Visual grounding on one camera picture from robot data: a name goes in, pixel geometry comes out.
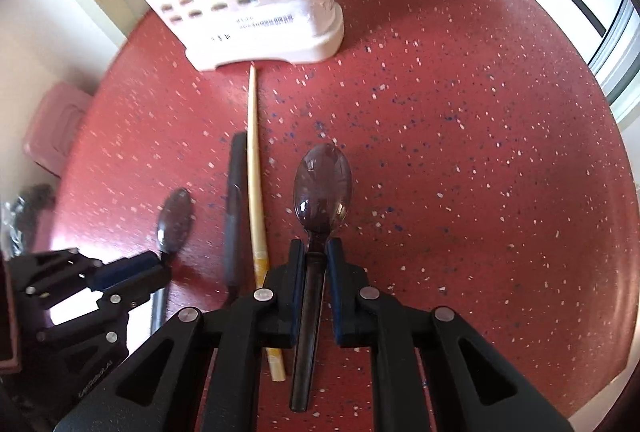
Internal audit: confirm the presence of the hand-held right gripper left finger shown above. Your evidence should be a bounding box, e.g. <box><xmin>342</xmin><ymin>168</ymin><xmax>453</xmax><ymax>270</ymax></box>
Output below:
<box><xmin>55</xmin><ymin>239</ymin><xmax>306</xmax><ymax>432</ymax></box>

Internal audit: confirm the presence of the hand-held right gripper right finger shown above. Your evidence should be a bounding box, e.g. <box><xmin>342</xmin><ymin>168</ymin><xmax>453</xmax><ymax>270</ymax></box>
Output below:
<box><xmin>326</xmin><ymin>237</ymin><xmax>577</xmax><ymax>432</ymax></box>

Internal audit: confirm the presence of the pink plastic stool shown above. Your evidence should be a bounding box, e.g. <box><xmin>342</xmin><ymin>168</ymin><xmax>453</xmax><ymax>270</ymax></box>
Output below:
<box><xmin>22</xmin><ymin>81</ymin><xmax>94</xmax><ymax>179</ymax></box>

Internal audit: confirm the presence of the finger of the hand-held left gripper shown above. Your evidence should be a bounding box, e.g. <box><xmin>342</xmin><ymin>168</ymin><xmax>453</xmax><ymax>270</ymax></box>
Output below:
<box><xmin>7</xmin><ymin>248</ymin><xmax>167</xmax><ymax>295</ymax></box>
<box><xmin>36</xmin><ymin>268</ymin><xmax>171</xmax><ymax>347</ymax></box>

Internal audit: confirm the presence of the dark translucent plastic spoon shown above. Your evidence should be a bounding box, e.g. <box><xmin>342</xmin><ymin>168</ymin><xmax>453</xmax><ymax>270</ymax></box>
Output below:
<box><xmin>288</xmin><ymin>143</ymin><xmax>354</xmax><ymax>413</ymax></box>
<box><xmin>149</xmin><ymin>187</ymin><xmax>195</xmax><ymax>339</ymax></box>

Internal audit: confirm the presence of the white sliding door frame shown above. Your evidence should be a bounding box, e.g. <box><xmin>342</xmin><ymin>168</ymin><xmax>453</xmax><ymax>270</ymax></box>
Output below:
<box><xmin>587</xmin><ymin>0</ymin><xmax>640</xmax><ymax>135</ymax></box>

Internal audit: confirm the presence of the yellow-ended bamboo chopstick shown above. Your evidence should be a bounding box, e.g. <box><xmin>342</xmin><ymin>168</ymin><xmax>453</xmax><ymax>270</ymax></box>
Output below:
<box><xmin>247</xmin><ymin>66</ymin><xmax>287</xmax><ymax>383</ymax></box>

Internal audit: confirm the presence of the black chopstick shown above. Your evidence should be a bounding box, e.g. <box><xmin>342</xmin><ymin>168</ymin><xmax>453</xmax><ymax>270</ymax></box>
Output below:
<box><xmin>222</xmin><ymin>131</ymin><xmax>250</xmax><ymax>309</ymax></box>

